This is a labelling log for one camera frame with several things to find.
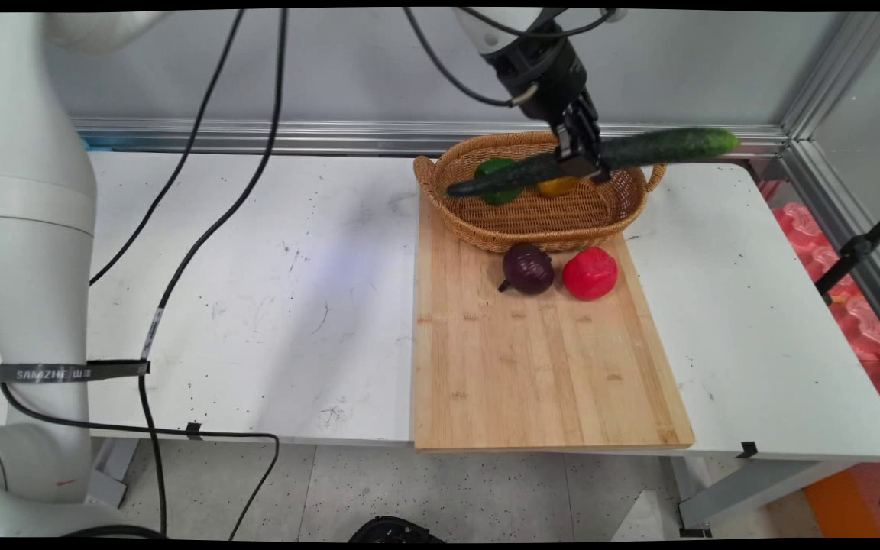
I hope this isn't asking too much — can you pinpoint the grey velcro cable strap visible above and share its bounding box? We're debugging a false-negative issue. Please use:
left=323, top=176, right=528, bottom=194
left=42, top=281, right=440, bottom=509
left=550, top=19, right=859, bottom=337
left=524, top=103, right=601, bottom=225
left=0, top=358, right=152, bottom=385

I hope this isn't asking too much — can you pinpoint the black cable with metal plug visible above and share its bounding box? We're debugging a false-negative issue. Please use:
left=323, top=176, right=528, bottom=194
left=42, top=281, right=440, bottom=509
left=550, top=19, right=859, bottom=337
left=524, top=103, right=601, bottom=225
left=403, top=8, right=540, bottom=108

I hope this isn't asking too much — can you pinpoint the black round floor object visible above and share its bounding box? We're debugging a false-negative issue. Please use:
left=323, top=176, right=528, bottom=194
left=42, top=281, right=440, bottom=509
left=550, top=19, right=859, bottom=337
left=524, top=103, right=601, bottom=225
left=348, top=516, right=446, bottom=543

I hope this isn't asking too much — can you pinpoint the green bell pepper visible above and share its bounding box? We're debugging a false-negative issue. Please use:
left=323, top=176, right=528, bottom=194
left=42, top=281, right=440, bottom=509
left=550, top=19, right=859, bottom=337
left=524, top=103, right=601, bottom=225
left=474, top=158, right=525, bottom=206

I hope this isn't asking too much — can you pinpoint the woven wicker basket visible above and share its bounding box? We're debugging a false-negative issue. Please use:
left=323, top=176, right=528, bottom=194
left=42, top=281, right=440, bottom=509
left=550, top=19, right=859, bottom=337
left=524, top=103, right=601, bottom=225
left=414, top=131, right=669, bottom=254

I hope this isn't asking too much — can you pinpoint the black tripod stand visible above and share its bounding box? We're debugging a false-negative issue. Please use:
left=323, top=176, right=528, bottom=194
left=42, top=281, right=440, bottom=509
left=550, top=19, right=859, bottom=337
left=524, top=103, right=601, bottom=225
left=814, top=196, right=880, bottom=305

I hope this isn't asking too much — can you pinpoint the black looping cable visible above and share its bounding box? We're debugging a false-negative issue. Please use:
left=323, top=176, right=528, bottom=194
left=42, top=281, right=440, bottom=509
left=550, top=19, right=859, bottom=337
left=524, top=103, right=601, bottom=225
left=0, top=380, right=281, bottom=540

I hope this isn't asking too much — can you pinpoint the slanted aluminium frame rail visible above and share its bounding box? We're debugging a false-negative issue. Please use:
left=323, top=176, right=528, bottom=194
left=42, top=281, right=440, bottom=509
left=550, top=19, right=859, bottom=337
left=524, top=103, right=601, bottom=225
left=779, top=11, right=880, bottom=356

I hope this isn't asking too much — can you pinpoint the orange floor mat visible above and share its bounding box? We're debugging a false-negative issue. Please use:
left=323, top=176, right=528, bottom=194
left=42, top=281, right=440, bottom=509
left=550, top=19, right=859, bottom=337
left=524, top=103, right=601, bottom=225
left=802, top=466, right=880, bottom=539

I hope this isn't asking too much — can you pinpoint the grey table leg with foot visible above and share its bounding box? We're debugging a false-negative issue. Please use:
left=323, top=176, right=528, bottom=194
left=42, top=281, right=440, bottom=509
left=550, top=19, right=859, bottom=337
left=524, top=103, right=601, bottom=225
left=675, top=457, right=862, bottom=538

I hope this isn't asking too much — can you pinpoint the black camera cable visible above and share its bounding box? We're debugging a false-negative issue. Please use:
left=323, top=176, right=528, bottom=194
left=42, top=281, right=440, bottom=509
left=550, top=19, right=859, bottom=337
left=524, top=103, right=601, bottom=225
left=457, top=8, right=618, bottom=40

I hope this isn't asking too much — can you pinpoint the horizontal aluminium frame rail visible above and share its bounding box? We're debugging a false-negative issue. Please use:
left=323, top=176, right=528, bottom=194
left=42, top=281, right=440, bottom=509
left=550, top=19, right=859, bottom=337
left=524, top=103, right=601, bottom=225
left=70, top=116, right=790, bottom=159

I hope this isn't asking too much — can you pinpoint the wooden cutting board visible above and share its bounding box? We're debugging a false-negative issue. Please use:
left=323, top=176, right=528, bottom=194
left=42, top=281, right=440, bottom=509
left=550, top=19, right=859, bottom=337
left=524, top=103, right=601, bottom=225
left=412, top=191, right=696, bottom=451

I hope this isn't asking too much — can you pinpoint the purple red onion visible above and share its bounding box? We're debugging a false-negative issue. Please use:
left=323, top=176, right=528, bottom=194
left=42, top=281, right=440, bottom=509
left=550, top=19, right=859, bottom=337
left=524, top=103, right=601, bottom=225
left=498, top=243, right=556, bottom=296

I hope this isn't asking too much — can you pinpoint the yellow bell pepper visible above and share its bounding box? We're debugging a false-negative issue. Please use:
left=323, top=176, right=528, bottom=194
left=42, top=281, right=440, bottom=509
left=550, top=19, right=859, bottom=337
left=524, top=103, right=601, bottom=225
left=535, top=176, right=583, bottom=199

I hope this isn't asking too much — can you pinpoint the red tomato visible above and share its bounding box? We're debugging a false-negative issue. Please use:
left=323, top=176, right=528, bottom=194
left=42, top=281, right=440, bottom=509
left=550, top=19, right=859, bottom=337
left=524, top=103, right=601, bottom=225
left=562, top=246, right=620, bottom=302

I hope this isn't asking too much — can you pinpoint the black cable with white label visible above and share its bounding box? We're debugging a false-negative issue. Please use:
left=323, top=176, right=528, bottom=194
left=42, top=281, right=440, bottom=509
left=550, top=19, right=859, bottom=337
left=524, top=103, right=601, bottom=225
left=137, top=8, right=290, bottom=537

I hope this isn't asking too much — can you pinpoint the long green cucumber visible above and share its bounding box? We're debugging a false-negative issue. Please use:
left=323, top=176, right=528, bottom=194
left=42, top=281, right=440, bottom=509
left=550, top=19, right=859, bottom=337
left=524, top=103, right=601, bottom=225
left=446, top=127, right=742, bottom=199

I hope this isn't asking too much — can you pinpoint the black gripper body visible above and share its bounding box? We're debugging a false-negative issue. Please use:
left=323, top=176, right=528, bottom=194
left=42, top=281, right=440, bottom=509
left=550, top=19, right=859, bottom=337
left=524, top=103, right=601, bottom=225
left=484, top=34, right=592, bottom=125

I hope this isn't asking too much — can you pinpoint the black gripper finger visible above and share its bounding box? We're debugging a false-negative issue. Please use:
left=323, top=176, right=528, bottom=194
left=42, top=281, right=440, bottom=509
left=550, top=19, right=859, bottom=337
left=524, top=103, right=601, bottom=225
left=553, top=103, right=603, bottom=181
left=576, top=90, right=614, bottom=186

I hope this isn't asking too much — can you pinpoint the red foam sheet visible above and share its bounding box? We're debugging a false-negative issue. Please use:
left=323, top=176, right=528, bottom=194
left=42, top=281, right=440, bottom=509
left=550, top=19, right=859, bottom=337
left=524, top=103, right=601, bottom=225
left=772, top=202, right=880, bottom=361

